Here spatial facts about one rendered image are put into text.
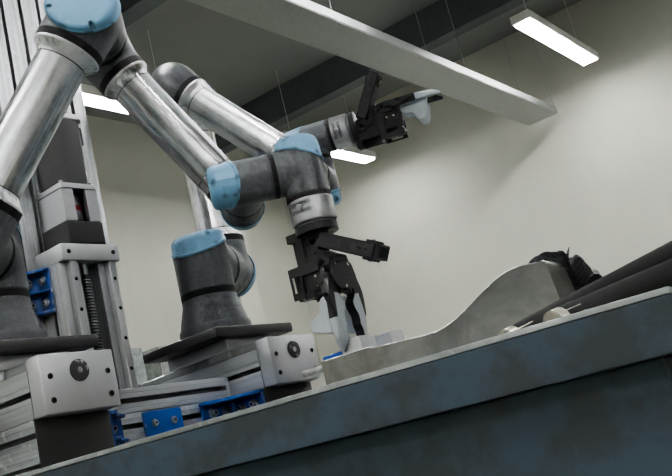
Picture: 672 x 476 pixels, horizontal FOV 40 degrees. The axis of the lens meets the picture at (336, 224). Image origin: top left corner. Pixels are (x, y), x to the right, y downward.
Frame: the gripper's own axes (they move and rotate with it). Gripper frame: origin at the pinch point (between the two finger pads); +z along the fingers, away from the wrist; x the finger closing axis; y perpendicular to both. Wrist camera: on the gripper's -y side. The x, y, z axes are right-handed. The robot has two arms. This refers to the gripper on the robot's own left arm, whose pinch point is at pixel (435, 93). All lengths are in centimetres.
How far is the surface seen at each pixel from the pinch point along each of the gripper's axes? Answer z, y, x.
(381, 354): -15, 49, 70
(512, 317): 5, 48, 76
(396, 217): -108, -48, -775
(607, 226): 89, 22, -684
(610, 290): 15, 47, 116
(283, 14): -87, -141, -323
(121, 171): -329, -147, -615
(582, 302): 12, 47, 118
